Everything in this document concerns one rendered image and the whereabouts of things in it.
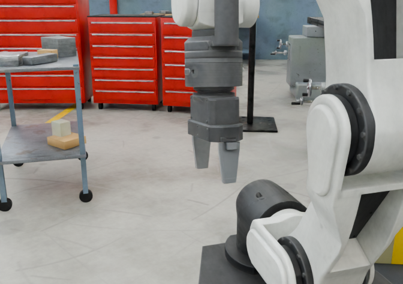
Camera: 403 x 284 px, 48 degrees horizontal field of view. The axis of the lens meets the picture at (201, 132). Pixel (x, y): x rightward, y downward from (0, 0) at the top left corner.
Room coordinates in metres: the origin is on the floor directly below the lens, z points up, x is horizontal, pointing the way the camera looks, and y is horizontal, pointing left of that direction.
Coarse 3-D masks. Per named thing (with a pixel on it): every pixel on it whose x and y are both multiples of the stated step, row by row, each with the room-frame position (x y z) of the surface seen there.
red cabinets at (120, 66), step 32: (0, 0) 4.87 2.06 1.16; (32, 0) 4.87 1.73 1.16; (64, 0) 4.88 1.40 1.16; (0, 32) 4.88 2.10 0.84; (32, 32) 4.88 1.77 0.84; (64, 32) 4.89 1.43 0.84; (96, 32) 4.89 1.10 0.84; (128, 32) 4.85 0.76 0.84; (160, 32) 5.04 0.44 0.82; (96, 64) 4.88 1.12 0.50; (128, 64) 4.84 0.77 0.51; (160, 64) 4.99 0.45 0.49; (0, 96) 4.87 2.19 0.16; (32, 96) 4.87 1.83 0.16; (64, 96) 4.88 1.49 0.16; (96, 96) 4.88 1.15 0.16; (128, 96) 4.84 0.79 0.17; (160, 96) 4.95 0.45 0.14
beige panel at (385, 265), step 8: (400, 232) 1.83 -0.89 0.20; (392, 240) 1.83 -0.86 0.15; (400, 240) 1.82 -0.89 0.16; (392, 248) 1.83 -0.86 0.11; (400, 248) 1.82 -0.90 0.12; (384, 256) 1.83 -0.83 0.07; (392, 256) 1.83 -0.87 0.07; (400, 256) 1.82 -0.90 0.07; (376, 264) 1.83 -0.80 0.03; (384, 264) 1.83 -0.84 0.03; (392, 264) 1.83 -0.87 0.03; (400, 264) 1.83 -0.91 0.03; (384, 272) 1.77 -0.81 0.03; (392, 272) 1.77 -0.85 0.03; (400, 272) 1.77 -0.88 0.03; (392, 280) 1.71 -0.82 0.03; (400, 280) 1.71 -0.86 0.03
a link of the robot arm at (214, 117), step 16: (192, 64) 0.67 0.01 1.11; (208, 64) 0.66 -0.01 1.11; (224, 64) 0.66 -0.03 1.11; (240, 64) 0.68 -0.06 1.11; (192, 80) 0.67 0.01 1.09; (208, 80) 0.65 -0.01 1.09; (224, 80) 0.65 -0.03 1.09; (240, 80) 0.68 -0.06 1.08; (192, 96) 0.71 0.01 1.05; (208, 96) 0.66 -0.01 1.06; (224, 96) 0.66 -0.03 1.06; (192, 112) 0.70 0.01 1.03; (208, 112) 0.64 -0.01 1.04; (224, 112) 0.65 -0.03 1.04; (192, 128) 0.69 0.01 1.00; (208, 128) 0.64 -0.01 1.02; (224, 128) 0.63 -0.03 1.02; (240, 128) 0.64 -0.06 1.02
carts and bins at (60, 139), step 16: (48, 48) 2.99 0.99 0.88; (64, 48) 2.95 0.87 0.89; (0, 64) 2.54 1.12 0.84; (16, 64) 2.55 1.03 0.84; (32, 64) 2.57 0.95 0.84; (48, 64) 2.61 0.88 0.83; (64, 64) 2.61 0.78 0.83; (80, 96) 2.55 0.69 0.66; (80, 112) 2.55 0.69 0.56; (16, 128) 3.09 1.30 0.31; (32, 128) 3.09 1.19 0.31; (48, 128) 3.09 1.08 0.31; (64, 128) 2.74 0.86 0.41; (80, 128) 2.54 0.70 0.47; (16, 144) 2.74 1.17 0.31; (32, 144) 2.74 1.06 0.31; (48, 144) 2.72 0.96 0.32; (64, 144) 2.62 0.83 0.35; (80, 144) 2.54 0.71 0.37; (0, 160) 2.42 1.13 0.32; (16, 160) 2.44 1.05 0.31; (32, 160) 2.47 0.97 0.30; (48, 160) 2.49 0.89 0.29; (80, 160) 2.54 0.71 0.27; (0, 176) 2.42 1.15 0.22; (0, 192) 2.42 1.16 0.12; (80, 192) 2.55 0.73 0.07; (0, 208) 2.42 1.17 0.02
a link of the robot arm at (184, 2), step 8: (176, 0) 0.69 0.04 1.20; (184, 0) 0.67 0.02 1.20; (192, 0) 0.67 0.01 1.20; (176, 8) 0.69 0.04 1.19; (184, 8) 0.67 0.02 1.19; (192, 8) 0.67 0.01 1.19; (176, 16) 0.69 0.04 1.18; (184, 16) 0.67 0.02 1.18; (192, 16) 0.67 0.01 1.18; (184, 24) 0.68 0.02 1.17; (192, 24) 0.68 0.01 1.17
